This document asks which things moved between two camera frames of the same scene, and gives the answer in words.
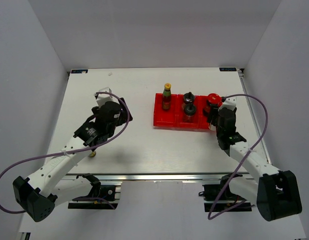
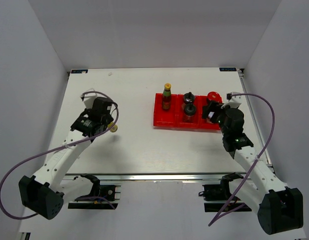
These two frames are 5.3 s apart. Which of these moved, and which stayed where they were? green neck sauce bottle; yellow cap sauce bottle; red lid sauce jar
Moved: yellow cap sauce bottle
Stayed: green neck sauce bottle; red lid sauce jar
